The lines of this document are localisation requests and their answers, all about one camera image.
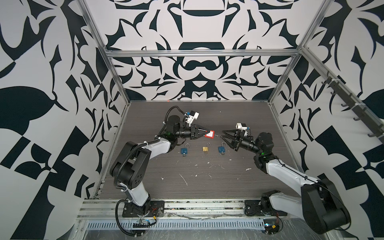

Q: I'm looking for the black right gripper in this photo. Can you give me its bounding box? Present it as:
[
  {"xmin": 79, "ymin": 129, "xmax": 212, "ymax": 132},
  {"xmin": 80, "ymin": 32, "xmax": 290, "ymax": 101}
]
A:
[{"xmin": 222, "ymin": 131, "xmax": 263, "ymax": 157}]

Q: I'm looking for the blue padlock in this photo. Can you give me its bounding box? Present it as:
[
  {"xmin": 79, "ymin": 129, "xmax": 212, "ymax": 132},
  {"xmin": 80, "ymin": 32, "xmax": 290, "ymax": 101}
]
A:
[
  {"xmin": 181, "ymin": 143, "xmax": 191, "ymax": 157},
  {"xmin": 218, "ymin": 142, "xmax": 227, "ymax": 156}
]

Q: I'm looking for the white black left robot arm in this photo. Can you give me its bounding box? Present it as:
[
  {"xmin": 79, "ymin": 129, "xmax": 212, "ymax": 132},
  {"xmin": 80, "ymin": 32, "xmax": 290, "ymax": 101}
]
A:
[{"xmin": 110, "ymin": 114, "xmax": 213, "ymax": 207}]

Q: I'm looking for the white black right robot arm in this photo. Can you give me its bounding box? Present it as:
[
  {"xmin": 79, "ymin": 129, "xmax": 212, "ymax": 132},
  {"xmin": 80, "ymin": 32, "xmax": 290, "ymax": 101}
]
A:
[{"xmin": 221, "ymin": 129, "xmax": 352, "ymax": 234}]

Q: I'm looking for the brass padlock with key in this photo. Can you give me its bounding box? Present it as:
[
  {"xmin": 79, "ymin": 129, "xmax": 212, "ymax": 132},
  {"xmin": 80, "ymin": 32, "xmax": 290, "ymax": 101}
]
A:
[{"xmin": 202, "ymin": 143, "xmax": 211, "ymax": 155}]

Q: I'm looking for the right circuit board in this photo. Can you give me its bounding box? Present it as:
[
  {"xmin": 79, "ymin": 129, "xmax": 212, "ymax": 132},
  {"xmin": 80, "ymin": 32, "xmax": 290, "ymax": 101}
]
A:
[{"xmin": 263, "ymin": 218, "xmax": 284, "ymax": 235}]

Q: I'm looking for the circuit board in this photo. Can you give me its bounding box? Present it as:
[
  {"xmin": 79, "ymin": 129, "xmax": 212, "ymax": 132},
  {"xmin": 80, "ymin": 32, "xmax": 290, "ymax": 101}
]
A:
[
  {"xmin": 263, "ymin": 218, "xmax": 284, "ymax": 235},
  {"xmin": 132, "ymin": 218, "xmax": 157, "ymax": 228}
]

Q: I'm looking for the left circuit board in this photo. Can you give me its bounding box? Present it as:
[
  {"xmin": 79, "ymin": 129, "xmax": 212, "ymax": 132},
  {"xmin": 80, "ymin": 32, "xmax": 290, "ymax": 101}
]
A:
[{"xmin": 132, "ymin": 218, "xmax": 157, "ymax": 228}]

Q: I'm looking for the black hook rack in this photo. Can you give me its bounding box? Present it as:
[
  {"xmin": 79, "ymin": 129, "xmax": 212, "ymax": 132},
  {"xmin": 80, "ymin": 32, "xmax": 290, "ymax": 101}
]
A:
[{"xmin": 322, "ymin": 71, "xmax": 384, "ymax": 145}]

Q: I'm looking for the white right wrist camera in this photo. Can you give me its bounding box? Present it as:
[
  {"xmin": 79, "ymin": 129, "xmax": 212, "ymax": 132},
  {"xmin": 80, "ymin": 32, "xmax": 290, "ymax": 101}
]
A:
[{"xmin": 236, "ymin": 123, "xmax": 249, "ymax": 131}]

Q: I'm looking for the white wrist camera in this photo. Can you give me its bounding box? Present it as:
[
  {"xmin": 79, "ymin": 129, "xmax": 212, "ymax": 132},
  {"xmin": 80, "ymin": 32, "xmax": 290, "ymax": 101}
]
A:
[
  {"xmin": 184, "ymin": 111, "xmax": 199, "ymax": 126},
  {"xmin": 236, "ymin": 123, "xmax": 249, "ymax": 131}
]

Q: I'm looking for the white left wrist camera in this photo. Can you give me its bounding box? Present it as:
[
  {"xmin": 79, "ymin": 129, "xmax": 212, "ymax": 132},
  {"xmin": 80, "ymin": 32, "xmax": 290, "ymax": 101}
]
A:
[{"xmin": 184, "ymin": 111, "xmax": 199, "ymax": 126}]

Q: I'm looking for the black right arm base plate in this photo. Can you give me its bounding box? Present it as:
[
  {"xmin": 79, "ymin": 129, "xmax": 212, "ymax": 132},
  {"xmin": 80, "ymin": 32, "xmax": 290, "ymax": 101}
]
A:
[{"xmin": 244, "ymin": 200, "xmax": 288, "ymax": 217}]

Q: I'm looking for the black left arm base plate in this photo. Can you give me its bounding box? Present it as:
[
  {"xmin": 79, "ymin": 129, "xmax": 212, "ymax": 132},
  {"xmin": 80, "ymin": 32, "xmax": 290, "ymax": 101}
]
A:
[{"xmin": 122, "ymin": 201, "xmax": 165, "ymax": 218}]

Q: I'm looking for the aluminium frame horizontal bar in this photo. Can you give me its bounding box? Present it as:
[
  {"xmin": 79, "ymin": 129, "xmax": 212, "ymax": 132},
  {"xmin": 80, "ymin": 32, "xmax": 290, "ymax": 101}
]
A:
[{"xmin": 105, "ymin": 49, "xmax": 299, "ymax": 58}]

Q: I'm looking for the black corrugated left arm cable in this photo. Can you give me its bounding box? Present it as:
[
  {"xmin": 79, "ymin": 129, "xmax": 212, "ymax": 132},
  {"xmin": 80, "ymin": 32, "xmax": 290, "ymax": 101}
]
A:
[{"xmin": 115, "ymin": 197, "xmax": 142, "ymax": 238}]

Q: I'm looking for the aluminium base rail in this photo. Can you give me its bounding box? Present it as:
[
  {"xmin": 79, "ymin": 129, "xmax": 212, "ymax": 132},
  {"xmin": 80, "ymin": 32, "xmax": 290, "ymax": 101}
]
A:
[{"xmin": 77, "ymin": 200, "xmax": 331, "ymax": 218}]

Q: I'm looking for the white slotted cable duct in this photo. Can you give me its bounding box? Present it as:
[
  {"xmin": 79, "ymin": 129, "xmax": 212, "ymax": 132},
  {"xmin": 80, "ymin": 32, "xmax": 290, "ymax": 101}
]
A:
[{"xmin": 87, "ymin": 219, "xmax": 265, "ymax": 230}]

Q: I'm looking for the aluminium frame corner post right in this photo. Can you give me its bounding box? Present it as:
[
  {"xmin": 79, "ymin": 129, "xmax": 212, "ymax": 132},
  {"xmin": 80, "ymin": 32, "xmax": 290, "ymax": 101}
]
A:
[{"xmin": 268, "ymin": 0, "xmax": 334, "ymax": 105}]

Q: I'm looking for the aluminium frame corner post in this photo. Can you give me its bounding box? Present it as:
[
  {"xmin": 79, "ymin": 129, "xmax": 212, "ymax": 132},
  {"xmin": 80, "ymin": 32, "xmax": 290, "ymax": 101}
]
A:
[
  {"xmin": 57, "ymin": 1, "xmax": 129, "ymax": 111},
  {"xmin": 268, "ymin": 0, "xmax": 334, "ymax": 105}
]

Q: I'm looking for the aluminium frame corner post left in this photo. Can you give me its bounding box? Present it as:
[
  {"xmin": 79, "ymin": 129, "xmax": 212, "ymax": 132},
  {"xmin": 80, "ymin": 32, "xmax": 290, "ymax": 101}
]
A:
[{"xmin": 57, "ymin": 1, "xmax": 129, "ymax": 111}]

